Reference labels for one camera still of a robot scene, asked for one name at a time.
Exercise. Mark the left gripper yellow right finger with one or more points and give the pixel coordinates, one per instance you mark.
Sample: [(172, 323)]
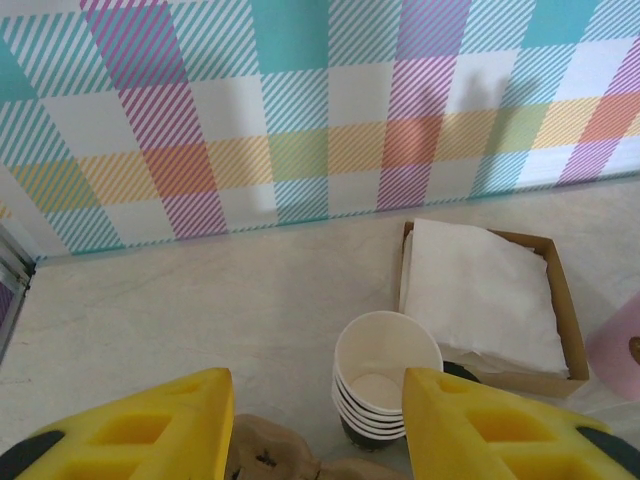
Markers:
[(500, 440)]

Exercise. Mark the aluminium side rail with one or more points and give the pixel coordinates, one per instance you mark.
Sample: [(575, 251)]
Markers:
[(10, 310)]

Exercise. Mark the aluminium corner post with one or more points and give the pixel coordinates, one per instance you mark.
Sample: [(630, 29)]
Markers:
[(12, 250)]

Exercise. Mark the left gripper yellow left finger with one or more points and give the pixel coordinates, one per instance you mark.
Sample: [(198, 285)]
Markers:
[(125, 440)]

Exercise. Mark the pink straw holder cup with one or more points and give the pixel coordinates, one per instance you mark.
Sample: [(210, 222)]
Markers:
[(615, 345)]

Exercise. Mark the brown pulp cup carrier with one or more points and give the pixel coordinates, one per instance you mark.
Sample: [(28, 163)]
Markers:
[(280, 450)]

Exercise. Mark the brown cardboard napkin box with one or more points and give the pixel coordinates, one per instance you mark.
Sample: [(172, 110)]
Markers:
[(525, 386)]

